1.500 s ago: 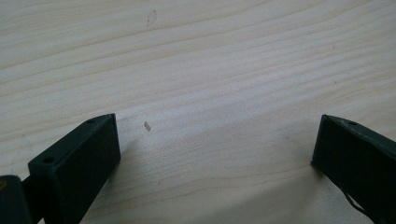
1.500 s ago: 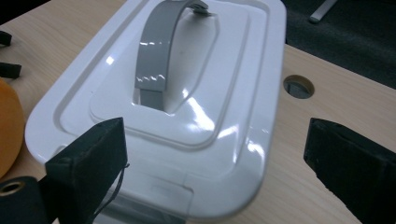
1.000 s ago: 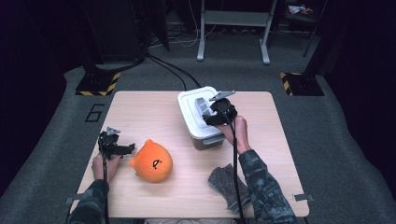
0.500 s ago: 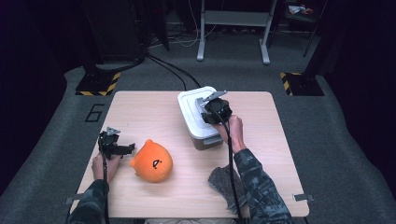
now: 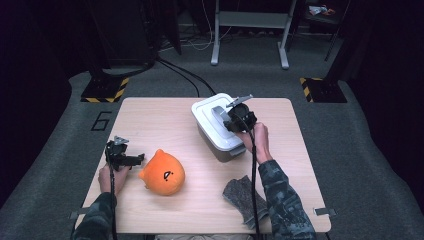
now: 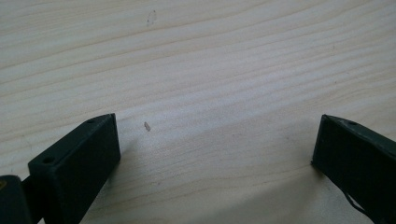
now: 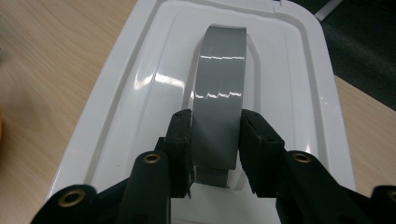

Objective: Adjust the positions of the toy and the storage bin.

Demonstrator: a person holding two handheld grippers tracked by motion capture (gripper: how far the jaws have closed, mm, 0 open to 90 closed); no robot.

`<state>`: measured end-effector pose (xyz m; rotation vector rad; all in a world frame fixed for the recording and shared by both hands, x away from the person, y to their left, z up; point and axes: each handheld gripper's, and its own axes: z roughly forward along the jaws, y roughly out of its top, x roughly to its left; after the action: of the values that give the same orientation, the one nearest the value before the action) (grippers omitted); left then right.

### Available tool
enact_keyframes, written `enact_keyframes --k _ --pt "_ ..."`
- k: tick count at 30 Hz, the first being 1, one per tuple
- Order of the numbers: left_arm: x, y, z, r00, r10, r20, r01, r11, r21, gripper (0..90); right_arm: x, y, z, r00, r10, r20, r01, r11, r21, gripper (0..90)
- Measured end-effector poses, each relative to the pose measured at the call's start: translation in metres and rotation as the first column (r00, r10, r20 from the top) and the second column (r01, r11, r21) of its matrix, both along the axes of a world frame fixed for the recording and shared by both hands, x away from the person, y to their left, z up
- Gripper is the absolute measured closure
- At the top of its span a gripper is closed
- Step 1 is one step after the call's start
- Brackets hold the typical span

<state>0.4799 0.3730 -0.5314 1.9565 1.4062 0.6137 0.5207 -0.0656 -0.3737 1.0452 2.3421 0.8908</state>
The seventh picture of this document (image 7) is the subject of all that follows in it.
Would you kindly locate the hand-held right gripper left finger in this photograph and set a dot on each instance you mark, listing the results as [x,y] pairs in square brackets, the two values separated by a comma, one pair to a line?
[180,149]

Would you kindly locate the white metal desk frame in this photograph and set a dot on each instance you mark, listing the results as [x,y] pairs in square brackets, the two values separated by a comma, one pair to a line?
[330,8]

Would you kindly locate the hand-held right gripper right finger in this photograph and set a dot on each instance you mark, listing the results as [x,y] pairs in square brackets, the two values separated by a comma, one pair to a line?
[261,155]

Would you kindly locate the white plastic container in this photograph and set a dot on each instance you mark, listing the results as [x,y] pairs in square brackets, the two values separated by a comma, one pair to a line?
[218,77]

